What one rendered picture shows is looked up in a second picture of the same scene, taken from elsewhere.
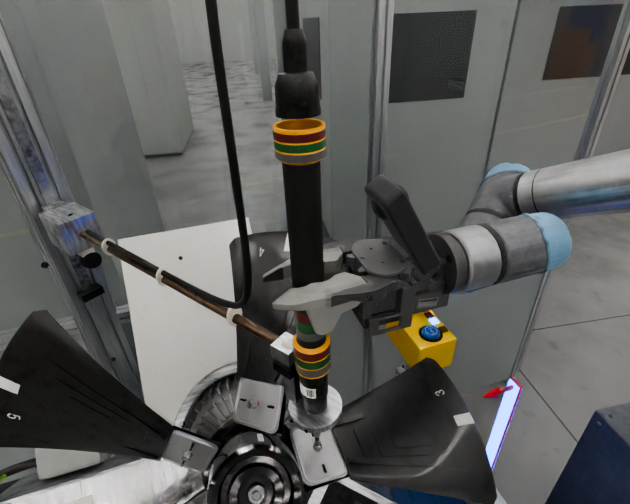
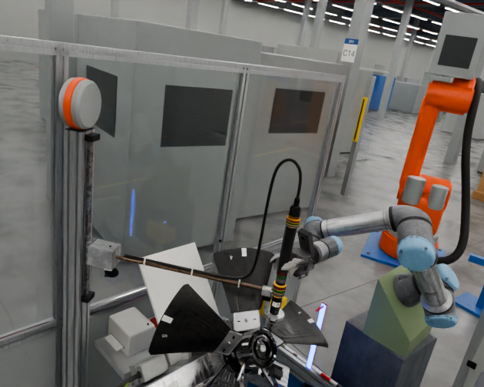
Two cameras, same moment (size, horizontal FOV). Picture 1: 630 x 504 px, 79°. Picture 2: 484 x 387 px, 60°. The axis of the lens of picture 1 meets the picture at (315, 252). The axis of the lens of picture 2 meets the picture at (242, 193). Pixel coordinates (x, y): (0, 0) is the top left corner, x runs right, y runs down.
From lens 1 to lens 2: 108 cm
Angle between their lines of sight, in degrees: 31
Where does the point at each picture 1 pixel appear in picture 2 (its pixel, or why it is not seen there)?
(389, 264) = (304, 254)
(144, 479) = (195, 370)
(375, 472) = (292, 339)
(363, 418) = (278, 325)
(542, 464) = not seen: outside the picture
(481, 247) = (323, 248)
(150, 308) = (160, 294)
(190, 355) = not seen: hidden behind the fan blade
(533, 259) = (335, 250)
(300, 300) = (289, 266)
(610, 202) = (350, 232)
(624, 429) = (357, 325)
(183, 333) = not seen: hidden behind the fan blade
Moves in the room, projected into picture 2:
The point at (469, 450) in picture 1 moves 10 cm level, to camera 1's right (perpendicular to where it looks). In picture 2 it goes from (316, 330) to (336, 325)
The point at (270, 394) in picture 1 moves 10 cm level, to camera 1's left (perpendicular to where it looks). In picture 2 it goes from (253, 315) to (227, 320)
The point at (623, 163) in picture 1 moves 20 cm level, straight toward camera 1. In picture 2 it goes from (352, 220) to (355, 241)
